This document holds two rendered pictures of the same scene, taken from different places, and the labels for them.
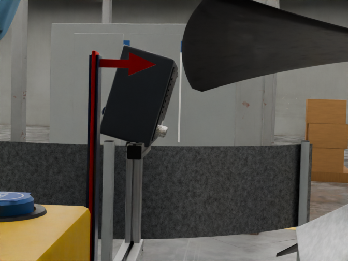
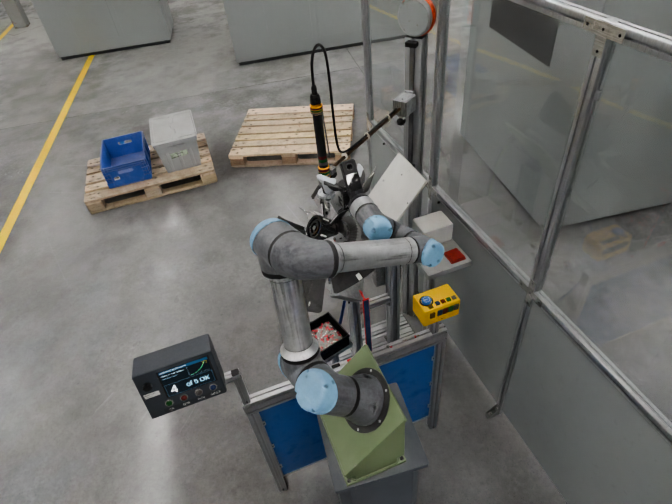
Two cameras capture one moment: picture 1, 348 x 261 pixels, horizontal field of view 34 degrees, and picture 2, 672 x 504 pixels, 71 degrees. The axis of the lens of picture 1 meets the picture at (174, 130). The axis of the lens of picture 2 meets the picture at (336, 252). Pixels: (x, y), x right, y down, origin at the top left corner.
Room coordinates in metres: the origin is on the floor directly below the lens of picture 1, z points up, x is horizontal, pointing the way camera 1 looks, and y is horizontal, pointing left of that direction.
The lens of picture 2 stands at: (1.04, 1.17, 2.51)
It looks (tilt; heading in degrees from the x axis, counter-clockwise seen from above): 42 degrees down; 252
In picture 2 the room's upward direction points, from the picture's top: 7 degrees counter-clockwise
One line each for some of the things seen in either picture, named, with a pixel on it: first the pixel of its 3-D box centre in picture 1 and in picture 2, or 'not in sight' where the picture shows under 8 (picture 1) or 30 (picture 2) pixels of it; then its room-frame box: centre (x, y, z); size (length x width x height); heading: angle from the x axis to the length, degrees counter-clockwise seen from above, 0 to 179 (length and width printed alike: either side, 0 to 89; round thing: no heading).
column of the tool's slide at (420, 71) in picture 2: not in sight; (412, 205); (-0.02, -0.66, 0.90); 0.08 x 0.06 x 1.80; 123
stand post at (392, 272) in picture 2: not in sight; (392, 294); (0.24, -0.39, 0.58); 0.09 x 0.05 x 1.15; 88
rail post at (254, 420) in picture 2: not in sight; (268, 453); (1.12, 0.08, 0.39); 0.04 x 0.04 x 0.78; 88
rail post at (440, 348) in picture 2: not in sight; (435, 387); (0.26, 0.11, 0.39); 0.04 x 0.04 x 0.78; 88
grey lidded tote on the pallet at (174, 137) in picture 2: not in sight; (177, 141); (1.06, -3.33, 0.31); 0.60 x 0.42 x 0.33; 86
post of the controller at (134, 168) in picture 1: (133, 192); (241, 386); (1.12, 0.08, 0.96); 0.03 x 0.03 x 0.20; 88
